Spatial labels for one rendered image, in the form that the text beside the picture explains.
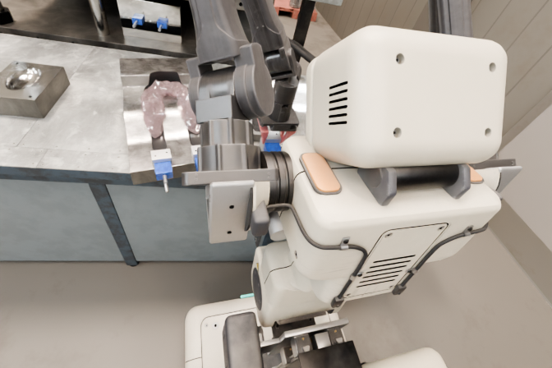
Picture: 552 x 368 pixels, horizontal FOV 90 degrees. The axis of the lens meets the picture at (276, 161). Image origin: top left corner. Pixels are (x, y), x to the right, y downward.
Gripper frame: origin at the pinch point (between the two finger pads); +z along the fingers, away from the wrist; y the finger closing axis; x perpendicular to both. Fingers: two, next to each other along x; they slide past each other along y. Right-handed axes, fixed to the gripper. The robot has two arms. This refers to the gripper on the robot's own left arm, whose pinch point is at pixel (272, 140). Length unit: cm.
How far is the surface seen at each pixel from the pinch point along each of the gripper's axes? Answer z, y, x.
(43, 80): 8, 67, -38
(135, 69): 5, 40, -41
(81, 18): 18, 72, -107
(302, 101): 5.7, -18.9, -26.3
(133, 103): 6.0, 38.9, -23.3
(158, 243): 70, 38, -7
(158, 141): 10.0, 31.4, -10.4
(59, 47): 16, 73, -73
